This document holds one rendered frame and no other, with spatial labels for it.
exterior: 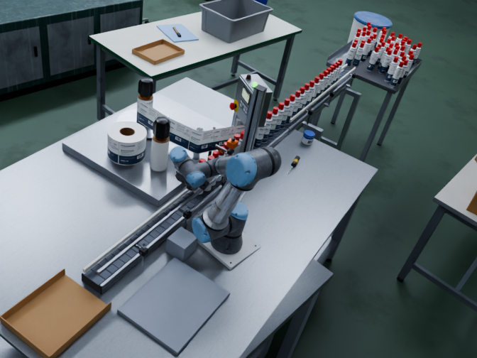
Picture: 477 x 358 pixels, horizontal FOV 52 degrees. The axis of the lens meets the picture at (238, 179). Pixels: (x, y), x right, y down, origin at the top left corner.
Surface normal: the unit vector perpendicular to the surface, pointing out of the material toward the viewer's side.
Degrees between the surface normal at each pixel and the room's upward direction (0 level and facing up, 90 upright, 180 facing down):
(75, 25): 90
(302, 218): 0
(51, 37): 90
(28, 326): 0
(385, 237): 0
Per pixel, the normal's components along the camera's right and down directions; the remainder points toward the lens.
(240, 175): -0.70, 0.15
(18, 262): 0.17, -0.77
